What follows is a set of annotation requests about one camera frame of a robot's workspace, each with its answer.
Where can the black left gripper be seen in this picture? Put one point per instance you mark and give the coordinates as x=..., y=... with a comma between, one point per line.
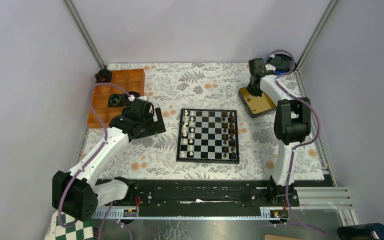
x=156, y=127

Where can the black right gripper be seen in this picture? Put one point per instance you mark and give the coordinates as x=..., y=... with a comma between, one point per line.
x=252, y=92

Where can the gold metal tin box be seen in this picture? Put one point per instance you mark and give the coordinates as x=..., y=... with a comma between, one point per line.
x=258, y=106

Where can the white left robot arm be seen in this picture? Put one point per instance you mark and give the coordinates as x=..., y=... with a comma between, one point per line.
x=77, y=192

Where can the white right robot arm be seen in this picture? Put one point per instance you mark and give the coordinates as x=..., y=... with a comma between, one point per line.
x=292, y=122

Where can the black white chess board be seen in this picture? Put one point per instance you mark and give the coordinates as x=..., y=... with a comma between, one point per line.
x=207, y=141

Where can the dark chess pieces row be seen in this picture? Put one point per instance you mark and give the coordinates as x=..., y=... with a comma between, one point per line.
x=228, y=136

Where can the green white rolled chess mat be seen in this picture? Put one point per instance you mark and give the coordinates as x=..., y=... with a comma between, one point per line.
x=79, y=231

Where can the blue black cloth bundle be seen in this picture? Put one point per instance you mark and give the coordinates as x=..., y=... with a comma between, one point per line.
x=282, y=63

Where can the dark rolled cloth in tray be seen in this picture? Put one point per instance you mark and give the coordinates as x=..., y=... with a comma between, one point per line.
x=118, y=100

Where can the orange wooden divided tray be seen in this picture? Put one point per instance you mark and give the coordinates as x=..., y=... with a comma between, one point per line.
x=130, y=82

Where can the dark rolled cloth corner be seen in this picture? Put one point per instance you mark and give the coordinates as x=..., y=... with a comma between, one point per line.
x=103, y=76

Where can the dark cylinder bottle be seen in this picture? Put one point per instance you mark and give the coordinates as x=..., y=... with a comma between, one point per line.
x=369, y=231

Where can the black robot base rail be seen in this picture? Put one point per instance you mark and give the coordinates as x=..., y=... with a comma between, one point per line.
x=200, y=198

